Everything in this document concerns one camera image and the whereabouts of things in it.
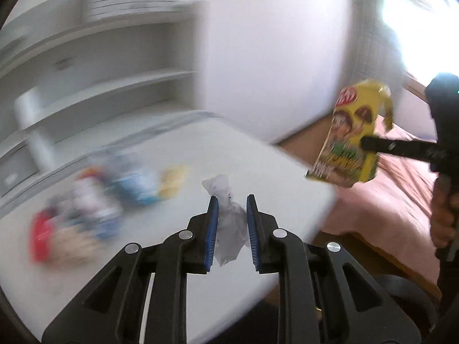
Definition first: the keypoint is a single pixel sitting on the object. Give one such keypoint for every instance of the yellow small object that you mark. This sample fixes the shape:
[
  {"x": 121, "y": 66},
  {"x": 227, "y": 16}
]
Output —
[{"x": 171, "y": 181}]

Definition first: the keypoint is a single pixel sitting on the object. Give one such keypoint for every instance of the grey desk hutch shelf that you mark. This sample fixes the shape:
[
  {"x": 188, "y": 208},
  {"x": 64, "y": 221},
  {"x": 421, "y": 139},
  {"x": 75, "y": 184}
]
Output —
[{"x": 80, "y": 74}]

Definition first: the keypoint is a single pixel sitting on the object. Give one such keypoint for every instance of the white plastic wrapper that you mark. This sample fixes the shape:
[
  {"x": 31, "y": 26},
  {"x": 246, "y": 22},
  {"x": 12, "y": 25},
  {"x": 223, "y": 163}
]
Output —
[{"x": 232, "y": 229}]

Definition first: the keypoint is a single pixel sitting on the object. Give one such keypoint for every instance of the pink bed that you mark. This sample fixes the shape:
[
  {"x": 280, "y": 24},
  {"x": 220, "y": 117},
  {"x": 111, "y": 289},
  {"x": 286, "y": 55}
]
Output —
[{"x": 391, "y": 214}]

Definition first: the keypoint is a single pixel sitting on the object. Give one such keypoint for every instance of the white blue plastic bag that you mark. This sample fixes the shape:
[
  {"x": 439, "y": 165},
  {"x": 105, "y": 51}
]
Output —
[{"x": 125, "y": 174}]

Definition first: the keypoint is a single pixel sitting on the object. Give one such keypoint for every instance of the yellow snack box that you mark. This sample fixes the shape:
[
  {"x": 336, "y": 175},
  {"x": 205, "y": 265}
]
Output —
[{"x": 342, "y": 161}]

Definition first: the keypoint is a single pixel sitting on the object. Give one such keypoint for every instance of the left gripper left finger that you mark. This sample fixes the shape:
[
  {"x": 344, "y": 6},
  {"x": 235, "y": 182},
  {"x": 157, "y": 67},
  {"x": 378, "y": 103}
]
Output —
[{"x": 140, "y": 296}]

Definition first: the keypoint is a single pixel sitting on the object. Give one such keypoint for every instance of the red pink small box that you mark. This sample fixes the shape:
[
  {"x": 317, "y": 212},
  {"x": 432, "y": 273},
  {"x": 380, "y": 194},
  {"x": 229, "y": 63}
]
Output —
[{"x": 41, "y": 232}]

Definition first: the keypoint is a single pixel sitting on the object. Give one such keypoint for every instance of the person's right hand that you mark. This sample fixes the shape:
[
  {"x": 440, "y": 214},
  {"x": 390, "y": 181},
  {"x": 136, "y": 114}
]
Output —
[{"x": 444, "y": 204}]

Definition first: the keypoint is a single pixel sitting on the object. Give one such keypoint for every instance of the white patterned wrapper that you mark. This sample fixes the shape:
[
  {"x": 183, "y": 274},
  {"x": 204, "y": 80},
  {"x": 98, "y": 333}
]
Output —
[{"x": 99, "y": 211}]

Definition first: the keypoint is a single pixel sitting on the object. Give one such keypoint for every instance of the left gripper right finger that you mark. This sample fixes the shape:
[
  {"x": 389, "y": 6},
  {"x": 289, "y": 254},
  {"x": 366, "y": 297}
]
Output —
[{"x": 325, "y": 296}]

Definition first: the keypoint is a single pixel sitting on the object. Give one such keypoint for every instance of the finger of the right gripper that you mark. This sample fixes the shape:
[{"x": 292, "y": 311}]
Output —
[{"x": 411, "y": 149}]

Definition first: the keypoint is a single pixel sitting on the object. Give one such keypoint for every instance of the beige knitted sock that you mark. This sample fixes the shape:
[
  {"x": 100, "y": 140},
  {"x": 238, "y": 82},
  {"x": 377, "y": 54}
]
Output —
[{"x": 71, "y": 246}]

